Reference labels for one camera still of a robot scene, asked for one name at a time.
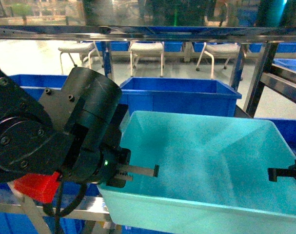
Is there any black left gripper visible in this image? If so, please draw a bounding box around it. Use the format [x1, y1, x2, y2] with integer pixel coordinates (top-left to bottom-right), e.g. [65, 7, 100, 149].
[94, 144, 159, 188]

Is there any teal plastic bin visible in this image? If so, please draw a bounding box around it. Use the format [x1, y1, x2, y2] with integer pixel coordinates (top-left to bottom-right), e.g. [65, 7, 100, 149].
[99, 111, 296, 234]

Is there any blue bin center shelf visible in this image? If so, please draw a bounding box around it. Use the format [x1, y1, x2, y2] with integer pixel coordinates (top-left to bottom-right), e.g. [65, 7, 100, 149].
[120, 77, 242, 117]

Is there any blue bin shelf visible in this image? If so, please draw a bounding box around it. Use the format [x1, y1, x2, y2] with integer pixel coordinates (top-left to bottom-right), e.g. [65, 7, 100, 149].
[120, 77, 242, 117]
[273, 58, 296, 71]
[10, 74, 67, 100]

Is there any blue bin right shelf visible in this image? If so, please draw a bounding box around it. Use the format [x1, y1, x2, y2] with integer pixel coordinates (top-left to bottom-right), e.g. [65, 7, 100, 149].
[273, 58, 296, 71]

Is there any blue bin left shelf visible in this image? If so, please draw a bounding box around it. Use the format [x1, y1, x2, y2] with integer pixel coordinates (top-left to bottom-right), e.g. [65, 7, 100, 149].
[10, 74, 67, 100]

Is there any white chair middle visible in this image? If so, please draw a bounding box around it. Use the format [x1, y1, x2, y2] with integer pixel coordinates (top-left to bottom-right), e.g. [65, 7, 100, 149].
[128, 41, 165, 78]

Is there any white chair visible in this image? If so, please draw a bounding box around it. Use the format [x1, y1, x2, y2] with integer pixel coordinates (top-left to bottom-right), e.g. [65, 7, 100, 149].
[58, 41, 104, 75]
[128, 41, 165, 78]
[196, 42, 240, 79]

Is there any white chair left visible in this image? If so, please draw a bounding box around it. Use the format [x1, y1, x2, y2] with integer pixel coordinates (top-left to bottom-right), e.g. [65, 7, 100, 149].
[58, 41, 104, 75]

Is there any white chair right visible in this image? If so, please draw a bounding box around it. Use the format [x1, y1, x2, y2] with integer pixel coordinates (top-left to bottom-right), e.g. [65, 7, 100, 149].
[196, 42, 240, 79]

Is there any black cable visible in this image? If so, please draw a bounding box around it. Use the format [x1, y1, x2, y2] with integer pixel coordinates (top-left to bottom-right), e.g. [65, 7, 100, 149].
[42, 180, 88, 234]

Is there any red plastic mount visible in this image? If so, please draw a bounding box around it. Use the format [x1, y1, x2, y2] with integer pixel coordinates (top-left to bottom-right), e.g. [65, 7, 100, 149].
[14, 172, 60, 204]

